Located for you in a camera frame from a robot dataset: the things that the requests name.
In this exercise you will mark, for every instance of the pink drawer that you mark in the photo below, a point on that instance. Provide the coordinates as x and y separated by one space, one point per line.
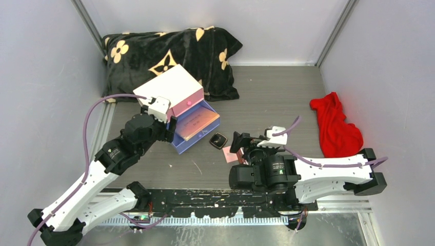
188 102

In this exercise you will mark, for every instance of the red makeup pencil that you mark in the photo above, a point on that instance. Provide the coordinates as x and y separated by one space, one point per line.
240 156

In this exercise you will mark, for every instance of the red cloth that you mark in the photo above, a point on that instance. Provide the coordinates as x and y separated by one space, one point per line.
337 138

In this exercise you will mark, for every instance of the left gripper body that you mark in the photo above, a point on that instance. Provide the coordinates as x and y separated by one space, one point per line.
159 132

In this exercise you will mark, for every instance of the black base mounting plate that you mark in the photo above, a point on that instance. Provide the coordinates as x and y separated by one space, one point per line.
220 203

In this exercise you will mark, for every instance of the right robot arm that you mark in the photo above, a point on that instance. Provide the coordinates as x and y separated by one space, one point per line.
304 180

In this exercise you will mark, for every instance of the white drawer organizer box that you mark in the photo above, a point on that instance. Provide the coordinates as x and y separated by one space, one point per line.
174 85

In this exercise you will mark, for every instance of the small pink compact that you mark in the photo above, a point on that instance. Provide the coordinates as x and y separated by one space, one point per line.
229 157

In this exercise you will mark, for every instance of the black square compact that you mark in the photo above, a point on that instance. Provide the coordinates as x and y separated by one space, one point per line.
218 140

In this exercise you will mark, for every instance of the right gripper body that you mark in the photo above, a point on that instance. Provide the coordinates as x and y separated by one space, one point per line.
256 156

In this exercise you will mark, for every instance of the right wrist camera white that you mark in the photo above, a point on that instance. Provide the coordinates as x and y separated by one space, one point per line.
275 137

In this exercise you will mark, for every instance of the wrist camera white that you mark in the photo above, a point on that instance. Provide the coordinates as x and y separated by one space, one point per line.
157 107
275 137

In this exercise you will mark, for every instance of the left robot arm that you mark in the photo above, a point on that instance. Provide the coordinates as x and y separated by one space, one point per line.
69 218

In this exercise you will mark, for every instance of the black floral plush blanket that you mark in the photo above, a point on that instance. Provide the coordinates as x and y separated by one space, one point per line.
133 59

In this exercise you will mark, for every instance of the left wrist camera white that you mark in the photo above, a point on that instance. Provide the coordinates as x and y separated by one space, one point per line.
157 107

